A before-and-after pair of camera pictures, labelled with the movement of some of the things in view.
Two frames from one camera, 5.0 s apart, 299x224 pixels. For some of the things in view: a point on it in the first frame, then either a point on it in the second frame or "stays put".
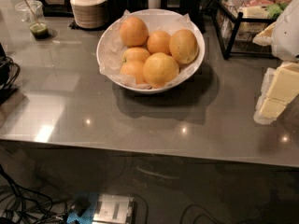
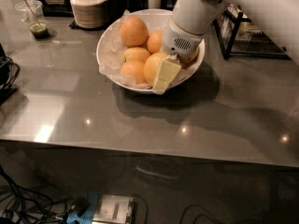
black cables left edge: (9, 71) stays put
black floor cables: (25, 206) stays put
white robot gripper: (287, 36) -> (179, 41)
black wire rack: (236, 33) stays put
